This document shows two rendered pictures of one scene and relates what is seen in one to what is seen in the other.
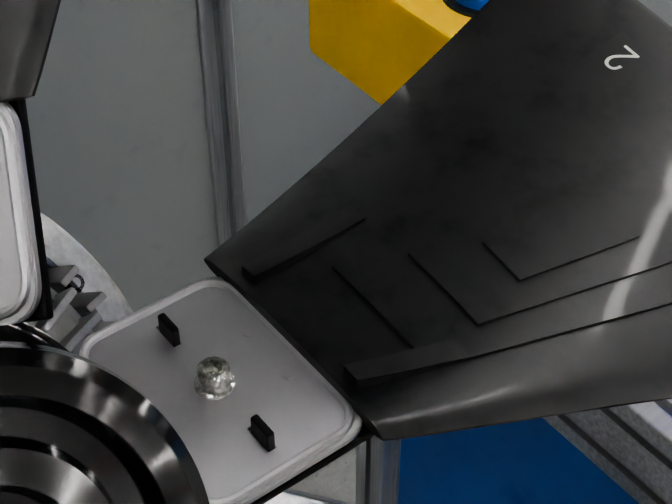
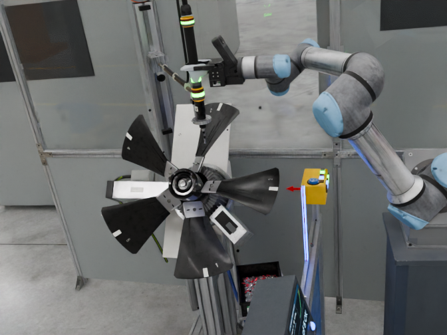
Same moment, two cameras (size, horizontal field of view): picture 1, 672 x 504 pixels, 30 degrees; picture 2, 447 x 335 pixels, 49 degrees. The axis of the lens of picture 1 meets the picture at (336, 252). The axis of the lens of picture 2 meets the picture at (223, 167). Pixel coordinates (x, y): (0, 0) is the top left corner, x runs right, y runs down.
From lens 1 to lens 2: 161 cm
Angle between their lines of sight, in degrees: 47
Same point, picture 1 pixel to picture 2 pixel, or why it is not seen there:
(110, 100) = not seen: hidden behind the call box
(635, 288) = (246, 195)
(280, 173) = (352, 226)
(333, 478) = (356, 314)
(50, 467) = (188, 178)
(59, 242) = not seen: hidden behind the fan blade
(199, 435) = (206, 188)
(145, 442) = (194, 179)
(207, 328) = (216, 183)
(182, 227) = (325, 227)
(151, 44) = not seen: hidden behind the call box
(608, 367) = (236, 198)
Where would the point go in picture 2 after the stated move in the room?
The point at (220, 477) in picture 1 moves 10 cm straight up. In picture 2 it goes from (204, 190) to (201, 167)
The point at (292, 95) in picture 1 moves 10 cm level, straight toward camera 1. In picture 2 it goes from (356, 210) to (344, 218)
